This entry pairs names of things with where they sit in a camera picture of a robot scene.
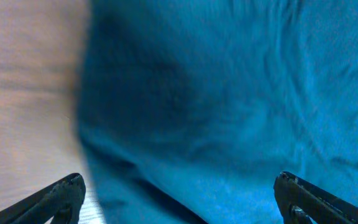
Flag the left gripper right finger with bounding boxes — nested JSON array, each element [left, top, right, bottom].
[[273, 171, 358, 224]]

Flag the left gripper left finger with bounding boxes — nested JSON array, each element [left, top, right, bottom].
[[0, 173, 86, 224]]

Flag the navy blue shorts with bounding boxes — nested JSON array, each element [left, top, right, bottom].
[[77, 0, 358, 223]]

